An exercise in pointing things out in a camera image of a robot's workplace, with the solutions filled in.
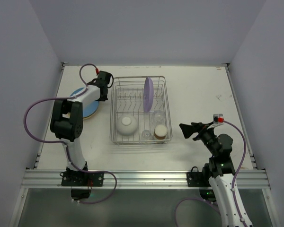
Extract aluminium front rail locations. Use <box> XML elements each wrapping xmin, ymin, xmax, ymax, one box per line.
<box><xmin>20</xmin><ymin>169</ymin><xmax>270</xmax><ymax>190</ymax></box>

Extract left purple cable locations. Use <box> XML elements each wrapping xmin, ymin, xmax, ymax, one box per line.
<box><xmin>23</xmin><ymin>63</ymin><xmax>118</xmax><ymax>205</ymax></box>

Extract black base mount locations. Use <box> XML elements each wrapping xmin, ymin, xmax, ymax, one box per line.
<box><xmin>60</xmin><ymin>170</ymin><xmax>104</xmax><ymax>200</ymax></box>
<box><xmin>186</xmin><ymin>166</ymin><xmax>216</xmax><ymax>202</ymax></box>

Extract blue plate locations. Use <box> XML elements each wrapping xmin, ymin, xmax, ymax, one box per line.
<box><xmin>70</xmin><ymin>87</ymin><xmax>99</xmax><ymax>120</ymax></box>

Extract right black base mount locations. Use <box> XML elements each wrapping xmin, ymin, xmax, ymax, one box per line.
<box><xmin>186</xmin><ymin>166</ymin><xmax>216</xmax><ymax>202</ymax></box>

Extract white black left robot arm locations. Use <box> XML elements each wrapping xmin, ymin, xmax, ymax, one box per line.
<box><xmin>50</xmin><ymin>71</ymin><xmax>114</xmax><ymax>180</ymax></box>

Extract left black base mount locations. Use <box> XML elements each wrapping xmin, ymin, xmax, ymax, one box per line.
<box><xmin>60</xmin><ymin>170</ymin><xmax>104</xmax><ymax>200</ymax></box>

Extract small clear glass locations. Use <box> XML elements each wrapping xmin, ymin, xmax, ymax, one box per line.
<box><xmin>141</xmin><ymin>130</ymin><xmax>152</xmax><ymax>141</ymax></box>

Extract yellow plate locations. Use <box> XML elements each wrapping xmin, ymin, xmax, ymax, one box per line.
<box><xmin>83</xmin><ymin>112</ymin><xmax>96</xmax><ymax>120</ymax></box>

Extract metal wire dish rack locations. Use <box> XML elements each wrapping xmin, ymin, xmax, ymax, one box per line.
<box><xmin>110</xmin><ymin>76</ymin><xmax>173</xmax><ymax>145</ymax></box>

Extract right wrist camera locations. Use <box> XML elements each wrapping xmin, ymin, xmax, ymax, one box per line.
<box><xmin>208</xmin><ymin>113</ymin><xmax>224</xmax><ymax>129</ymax></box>

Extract white bowl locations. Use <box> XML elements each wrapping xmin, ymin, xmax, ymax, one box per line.
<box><xmin>116</xmin><ymin>115</ymin><xmax>138</xmax><ymax>136</ymax></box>

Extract purple cable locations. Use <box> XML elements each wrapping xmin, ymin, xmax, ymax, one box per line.
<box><xmin>23</xmin><ymin>63</ymin><xmax>118</xmax><ymax>205</ymax></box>
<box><xmin>175</xmin><ymin>116</ymin><xmax>247</xmax><ymax>227</ymax></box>

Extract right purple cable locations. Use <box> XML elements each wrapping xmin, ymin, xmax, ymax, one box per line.
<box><xmin>175</xmin><ymin>116</ymin><xmax>247</xmax><ymax>227</ymax></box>

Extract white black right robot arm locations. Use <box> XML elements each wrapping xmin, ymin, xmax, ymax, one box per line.
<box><xmin>179</xmin><ymin>117</ymin><xmax>253</xmax><ymax>227</ymax></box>

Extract purple plate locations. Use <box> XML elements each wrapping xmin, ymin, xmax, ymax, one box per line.
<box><xmin>143</xmin><ymin>77</ymin><xmax>154</xmax><ymax>113</ymax></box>

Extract brown white cup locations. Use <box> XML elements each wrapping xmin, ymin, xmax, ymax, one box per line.
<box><xmin>153</xmin><ymin>124</ymin><xmax>168</xmax><ymax>140</ymax></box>

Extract large clear glass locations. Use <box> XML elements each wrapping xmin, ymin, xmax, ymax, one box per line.
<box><xmin>151</xmin><ymin>110</ymin><xmax>166</xmax><ymax>126</ymax></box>

